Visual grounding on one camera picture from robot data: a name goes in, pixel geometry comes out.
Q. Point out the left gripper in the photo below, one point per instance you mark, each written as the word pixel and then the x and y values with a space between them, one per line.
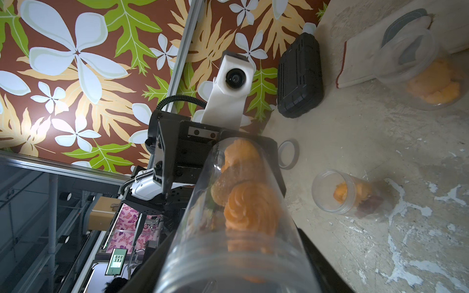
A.
pixel 185 147

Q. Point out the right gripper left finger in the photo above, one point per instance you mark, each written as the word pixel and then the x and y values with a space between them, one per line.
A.
pixel 145 279

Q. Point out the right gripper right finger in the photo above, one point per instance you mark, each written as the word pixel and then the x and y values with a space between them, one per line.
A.
pixel 328 278

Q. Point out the clear cookie jar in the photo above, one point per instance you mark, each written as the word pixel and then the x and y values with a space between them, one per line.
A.
pixel 420 71
pixel 342 194
pixel 237 235

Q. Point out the clear jar lid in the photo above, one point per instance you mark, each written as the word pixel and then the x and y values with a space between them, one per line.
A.
pixel 288 154

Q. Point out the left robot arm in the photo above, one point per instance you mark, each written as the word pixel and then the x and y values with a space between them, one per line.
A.
pixel 134 190

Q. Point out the clear cookie jar front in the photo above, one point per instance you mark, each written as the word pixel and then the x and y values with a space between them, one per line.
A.
pixel 342 194

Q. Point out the clear cookie jar back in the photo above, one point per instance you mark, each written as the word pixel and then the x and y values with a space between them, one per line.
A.
pixel 420 71

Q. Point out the black hard case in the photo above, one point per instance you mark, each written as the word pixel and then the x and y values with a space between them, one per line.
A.
pixel 300 84

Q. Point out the white work glove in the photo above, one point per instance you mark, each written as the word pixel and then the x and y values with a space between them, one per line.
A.
pixel 450 25

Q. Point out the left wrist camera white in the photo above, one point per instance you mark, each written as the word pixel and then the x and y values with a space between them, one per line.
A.
pixel 232 85

